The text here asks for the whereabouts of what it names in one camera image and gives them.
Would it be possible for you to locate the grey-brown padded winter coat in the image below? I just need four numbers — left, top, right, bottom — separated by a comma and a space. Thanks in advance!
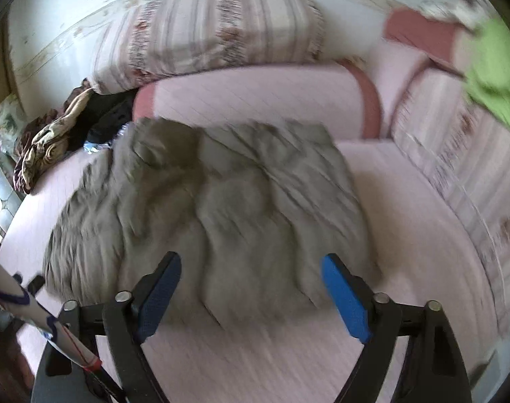
43, 118, 381, 326

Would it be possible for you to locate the pile of crumpled clothes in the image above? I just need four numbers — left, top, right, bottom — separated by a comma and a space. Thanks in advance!
13, 79, 136, 194

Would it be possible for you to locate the striped floral pillow right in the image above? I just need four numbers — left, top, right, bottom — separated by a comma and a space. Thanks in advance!
391, 68, 510, 334

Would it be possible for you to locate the striped floral pillow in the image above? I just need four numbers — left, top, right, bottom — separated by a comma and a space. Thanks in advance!
88, 0, 325, 95
391, 68, 510, 334

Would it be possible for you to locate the pink bolster cushion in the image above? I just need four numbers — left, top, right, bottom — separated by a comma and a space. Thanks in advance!
133, 61, 382, 141

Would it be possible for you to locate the floral side pillow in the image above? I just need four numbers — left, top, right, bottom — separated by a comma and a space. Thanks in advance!
0, 94, 27, 239

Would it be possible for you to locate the green cloth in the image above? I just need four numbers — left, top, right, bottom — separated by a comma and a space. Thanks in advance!
465, 18, 510, 129

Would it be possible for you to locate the pink corner cushion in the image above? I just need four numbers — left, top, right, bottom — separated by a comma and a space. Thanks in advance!
365, 8, 475, 137

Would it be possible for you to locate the striped floral pillow back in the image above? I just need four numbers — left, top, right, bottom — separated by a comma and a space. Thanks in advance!
88, 0, 325, 95

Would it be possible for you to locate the white floral cloth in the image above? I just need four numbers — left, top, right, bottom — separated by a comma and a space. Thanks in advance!
419, 0, 498, 31

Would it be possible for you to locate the white patterned cable sleeve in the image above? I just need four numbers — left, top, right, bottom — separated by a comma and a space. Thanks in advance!
0, 248, 104, 372

